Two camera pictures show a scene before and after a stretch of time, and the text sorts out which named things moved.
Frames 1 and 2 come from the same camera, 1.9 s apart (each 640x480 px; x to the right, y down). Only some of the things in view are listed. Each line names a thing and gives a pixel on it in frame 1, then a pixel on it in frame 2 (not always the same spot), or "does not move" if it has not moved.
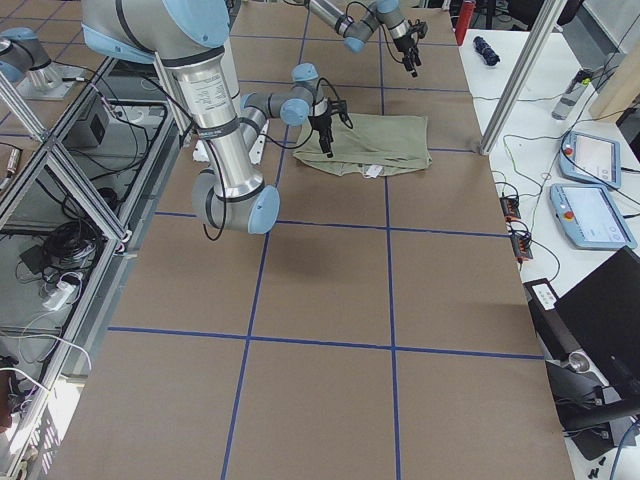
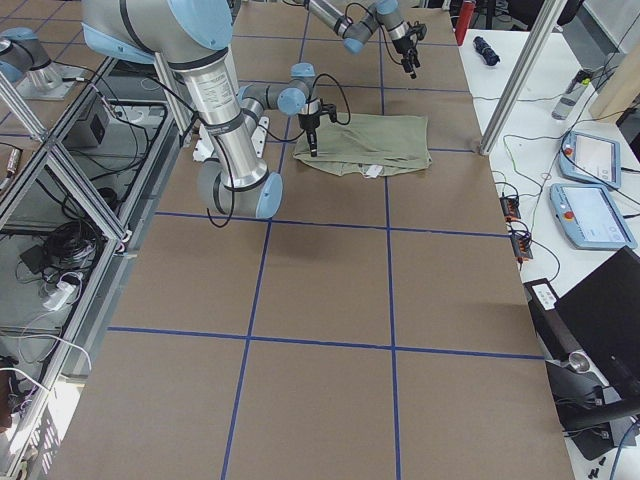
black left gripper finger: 416,56 does not move
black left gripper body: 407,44 does not move
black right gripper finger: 326,145 -> 312,138
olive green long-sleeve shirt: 389,141 does not move
